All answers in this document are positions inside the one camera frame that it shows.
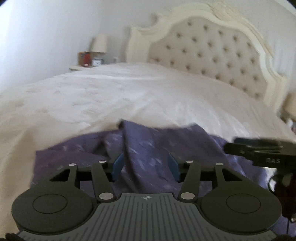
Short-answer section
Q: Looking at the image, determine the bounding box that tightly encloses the small alarm clock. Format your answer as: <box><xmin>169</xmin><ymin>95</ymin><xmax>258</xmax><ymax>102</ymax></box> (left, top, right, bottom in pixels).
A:
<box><xmin>91</xmin><ymin>59</ymin><xmax>104</xmax><ymax>67</ymax></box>

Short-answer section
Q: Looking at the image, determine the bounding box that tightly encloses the cream table lamp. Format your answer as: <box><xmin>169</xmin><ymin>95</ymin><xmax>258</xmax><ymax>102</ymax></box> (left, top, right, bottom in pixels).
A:
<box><xmin>89</xmin><ymin>33</ymin><xmax>107</xmax><ymax>60</ymax></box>

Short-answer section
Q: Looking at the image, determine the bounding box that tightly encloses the white bed cover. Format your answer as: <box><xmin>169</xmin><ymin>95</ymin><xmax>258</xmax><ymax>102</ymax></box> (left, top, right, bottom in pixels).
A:
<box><xmin>1</xmin><ymin>63</ymin><xmax>295</xmax><ymax>233</ymax></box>

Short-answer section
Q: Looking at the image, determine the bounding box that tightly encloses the white nightstand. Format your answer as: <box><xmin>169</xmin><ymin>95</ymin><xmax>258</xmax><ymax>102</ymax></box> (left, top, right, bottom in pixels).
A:
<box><xmin>69</xmin><ymin>65</ymin><xmax>93</xmax><ymax>72</ymax></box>

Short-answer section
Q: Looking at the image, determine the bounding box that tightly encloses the cream tufted headboard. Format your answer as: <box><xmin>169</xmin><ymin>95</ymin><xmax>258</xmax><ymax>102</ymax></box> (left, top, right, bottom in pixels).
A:
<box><xmin>125</xmin><ymin>2</ymin><xmax>288</xmax><ymax>112</ymax></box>

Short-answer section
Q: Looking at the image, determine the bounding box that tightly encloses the purple patterned garment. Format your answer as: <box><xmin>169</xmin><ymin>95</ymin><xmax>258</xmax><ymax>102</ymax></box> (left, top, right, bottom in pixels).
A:
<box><xmin>30</xmin><ymin>119</ymin><xmax>290</xmax><ymax>232</ymax></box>

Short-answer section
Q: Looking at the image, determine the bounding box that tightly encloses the red box on nightstand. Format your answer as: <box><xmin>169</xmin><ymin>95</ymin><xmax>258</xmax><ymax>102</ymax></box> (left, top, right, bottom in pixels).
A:
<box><xmin>78</xmin><ymin>52</ymin><xmax>91</xmax><ymax>67</ymax></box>

